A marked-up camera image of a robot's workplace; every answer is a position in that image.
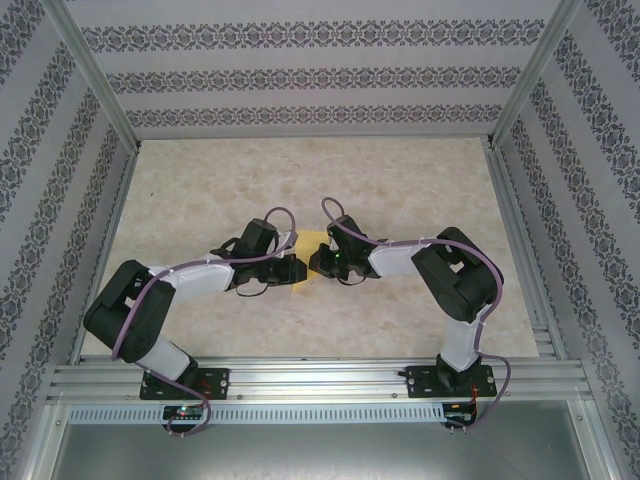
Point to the yellow square paper sheet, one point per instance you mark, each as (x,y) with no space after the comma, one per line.
(307,240)

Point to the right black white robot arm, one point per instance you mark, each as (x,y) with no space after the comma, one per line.
(460,285)

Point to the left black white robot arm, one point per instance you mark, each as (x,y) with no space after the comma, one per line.
(125,320)

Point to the grey sheet metal tray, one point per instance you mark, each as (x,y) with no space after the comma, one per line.
(320,455)

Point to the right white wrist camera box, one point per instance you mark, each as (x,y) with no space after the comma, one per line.
(331,239)

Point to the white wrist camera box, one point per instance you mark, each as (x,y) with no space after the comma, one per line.
(288,241)
(331,239)

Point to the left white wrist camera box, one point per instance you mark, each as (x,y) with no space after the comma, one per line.
(288,241)

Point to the aluminium mounting rail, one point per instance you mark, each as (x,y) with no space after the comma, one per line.
(320,380)

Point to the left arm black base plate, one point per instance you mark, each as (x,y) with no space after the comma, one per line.
(217,382)

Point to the aluminium side rail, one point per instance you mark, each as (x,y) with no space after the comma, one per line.
(512,220)
(113,220)

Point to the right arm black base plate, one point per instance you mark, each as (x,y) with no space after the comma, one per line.
(422,382)

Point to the aluminium frame post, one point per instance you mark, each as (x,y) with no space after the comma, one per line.
(95,75)
(530,75)

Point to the aluminium frame beam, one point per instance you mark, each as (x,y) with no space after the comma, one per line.
(42,440)
(597,440)

